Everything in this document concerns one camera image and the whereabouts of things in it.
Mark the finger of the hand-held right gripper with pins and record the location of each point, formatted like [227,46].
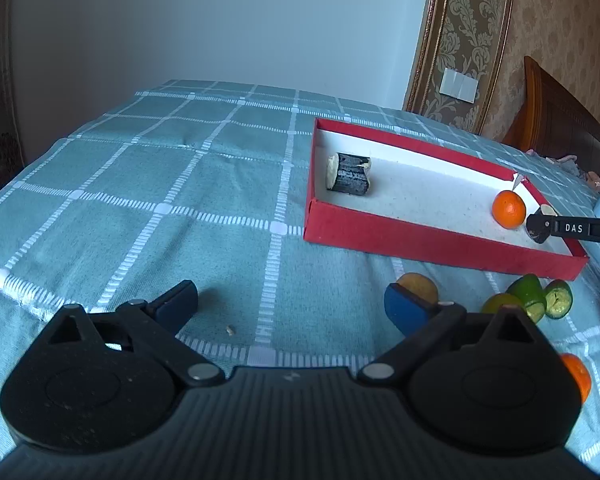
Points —
[572,228]

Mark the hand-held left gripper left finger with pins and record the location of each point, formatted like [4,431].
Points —
[176,306]

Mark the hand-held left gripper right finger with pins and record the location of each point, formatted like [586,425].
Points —
[405,310]

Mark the brown longan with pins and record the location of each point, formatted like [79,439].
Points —
[422,285]

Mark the red cardboard box tray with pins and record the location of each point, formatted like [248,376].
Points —
[430,246]

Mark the green cucumber piece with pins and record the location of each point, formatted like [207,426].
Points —
[527,290]
[560,301]

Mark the pink cloth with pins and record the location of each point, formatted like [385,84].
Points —
[567,162]

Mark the orange tangerine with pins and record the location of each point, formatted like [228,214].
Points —
[508,208]
[580,377]

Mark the wooden headboard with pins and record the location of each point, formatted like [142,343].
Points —
[555,115]

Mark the gold framed wallpaper panel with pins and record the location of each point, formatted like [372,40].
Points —
[460,25]

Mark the white wall switch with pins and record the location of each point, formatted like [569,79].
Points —
[459,84]

